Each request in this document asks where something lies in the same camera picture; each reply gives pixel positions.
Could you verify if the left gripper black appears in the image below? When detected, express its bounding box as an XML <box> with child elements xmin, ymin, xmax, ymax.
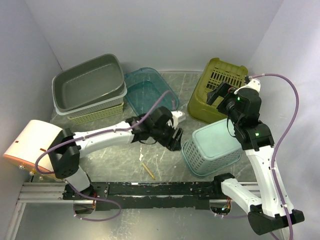
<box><xmin>152</xmin><ymin>121</ymin><xmax>185</xmax><ymax>153</ymax></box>

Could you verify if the olive green plastic basket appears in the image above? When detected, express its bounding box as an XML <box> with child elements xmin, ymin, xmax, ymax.
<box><xmin>186</xmin><ymin>57</ymin><xmax>249</xmax><ymax>125</ymax></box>

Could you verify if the light blue perforated basket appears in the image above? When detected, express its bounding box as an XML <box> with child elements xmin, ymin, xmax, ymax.
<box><xmin>181</xmin><ymin>119</ymin><xmax>243</xmax><ymax>177</ymax></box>

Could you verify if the teal transparent plastic tub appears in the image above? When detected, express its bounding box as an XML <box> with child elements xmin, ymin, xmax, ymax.
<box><xmin>124</xmin><ymin>67</ymin><xmax>179</xmax><ymax>116</ymax></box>

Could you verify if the grey plastic tub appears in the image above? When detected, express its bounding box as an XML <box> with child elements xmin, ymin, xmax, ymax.
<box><xmin>52</xmin><ymin>53</ymin><xmax>125</xmax><ymax>113</ymax></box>

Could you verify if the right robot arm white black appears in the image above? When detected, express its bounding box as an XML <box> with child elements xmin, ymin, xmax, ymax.
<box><xmin>206</xmin><ymin>79</ymin><xmax>305</xmax><ymax>240</ymax></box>

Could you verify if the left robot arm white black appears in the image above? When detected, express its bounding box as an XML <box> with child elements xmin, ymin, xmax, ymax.
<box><xmin>48</xmin><ymin>106</ymin><xmax>186</xmax><ymax>200</ymax></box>

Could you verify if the small wooden stick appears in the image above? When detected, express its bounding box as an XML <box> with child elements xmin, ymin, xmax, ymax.
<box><xmin>141</xmin><ymin>162</ymin><xmax>156</xmax><ymax>180</ymax></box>

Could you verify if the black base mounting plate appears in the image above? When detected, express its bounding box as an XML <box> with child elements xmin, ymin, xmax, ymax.
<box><xmin>62</xmin><ymin>181</ymin><xmax>242</xmax><ymax>212</ymax></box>

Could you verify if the pale yellow perforated basket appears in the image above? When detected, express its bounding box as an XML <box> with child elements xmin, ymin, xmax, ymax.
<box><xmin>67</xmin><ymin>102</ymin><xmax>124</xmax><ymax>125</ymax></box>

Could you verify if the cream cylindrical appliance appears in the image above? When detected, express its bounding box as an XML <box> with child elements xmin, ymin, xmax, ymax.
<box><xmin>3</xmin><ymin>119</ymin><xmax>63</xmax><ymax>176</ymax></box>

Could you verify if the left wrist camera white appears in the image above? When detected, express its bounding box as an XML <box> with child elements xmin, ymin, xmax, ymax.
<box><xmin>166</xmin><ymin>110</ymin><xmax>186</xmax><ymax>129</ymax></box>

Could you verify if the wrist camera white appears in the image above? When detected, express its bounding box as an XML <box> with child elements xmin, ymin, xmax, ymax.
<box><xmin>244</xmin><ymin>76</ymin><xmax>261</xmax><ymax>93</ymax></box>
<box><xmin>166</xmin><ymin>110</ymin><xmax>186</xmax><ymax>129</ymax></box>

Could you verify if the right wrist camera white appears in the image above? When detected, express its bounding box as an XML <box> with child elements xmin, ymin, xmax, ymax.
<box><xmin>244</xmin><ymin>76</ymin><xmax>261</xmax><ymax>93</ymax></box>

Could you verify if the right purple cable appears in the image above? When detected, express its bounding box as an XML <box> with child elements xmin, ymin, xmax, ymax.
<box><xmin>213</xmin><ymin>73</ymin><xmax>300</xmax><ymax>240</ymax></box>

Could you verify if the purple cable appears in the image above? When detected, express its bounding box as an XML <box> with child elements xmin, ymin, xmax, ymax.
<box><xmin>34</xmin><ymin>90</ymin><xmax>177</xmax><ymax>222</ymax></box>
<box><xmin>213</xmin><ymin>73</ymin><xmax>300</xmax><ymax>240</ymax></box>

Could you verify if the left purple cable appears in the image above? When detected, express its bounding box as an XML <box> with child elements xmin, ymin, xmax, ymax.
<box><xmin>34</xmin><ymin>90</ymin><xmax>177</xmax><ymax>222</ymax></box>

